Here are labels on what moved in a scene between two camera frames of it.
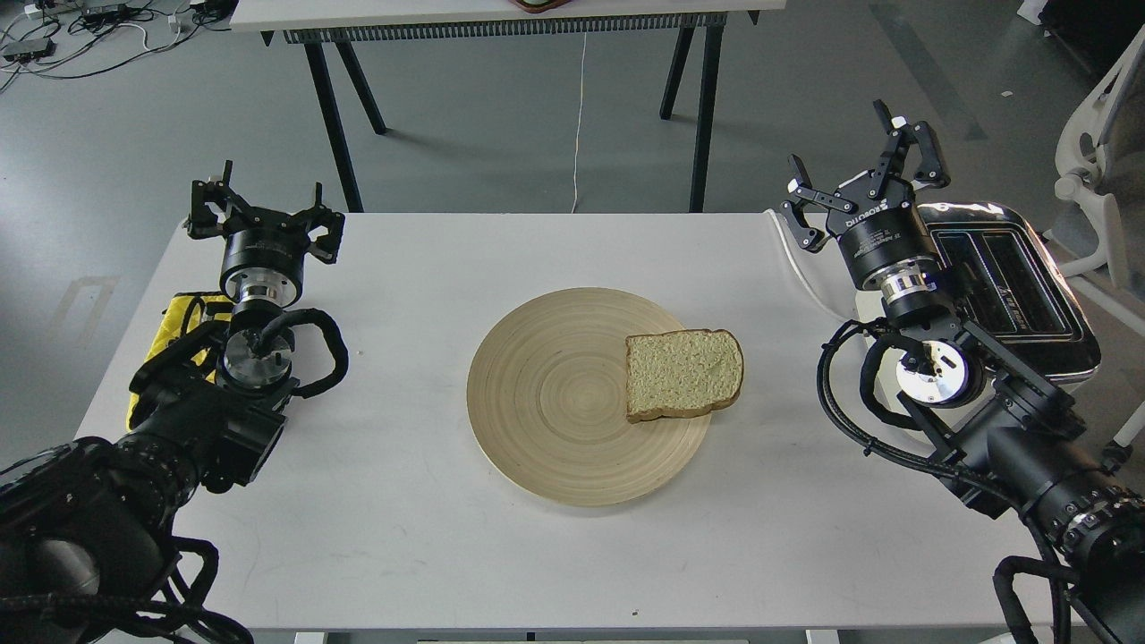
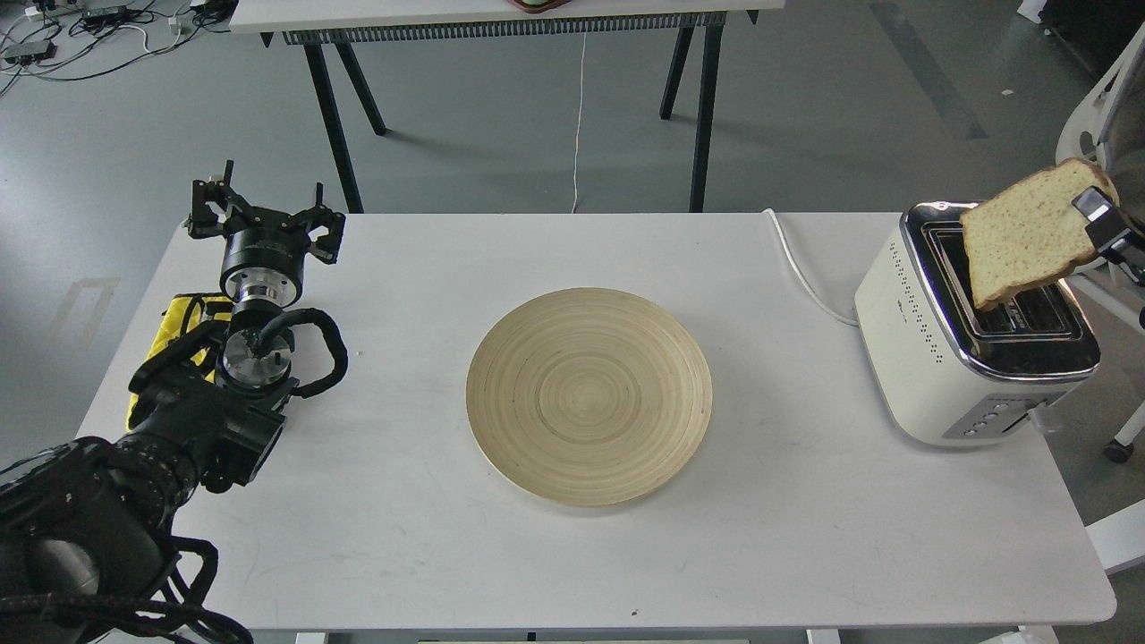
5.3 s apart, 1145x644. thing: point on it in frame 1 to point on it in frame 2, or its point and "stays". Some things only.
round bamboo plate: x=547 y=400 stays
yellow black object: x=185 y=312 stays
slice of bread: x=682 y=373 to x=1030 y=230
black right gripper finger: x=803 y=191 to x=1108 y=232
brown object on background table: x=538 y=6 stays
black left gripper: x=263 y=256 stays
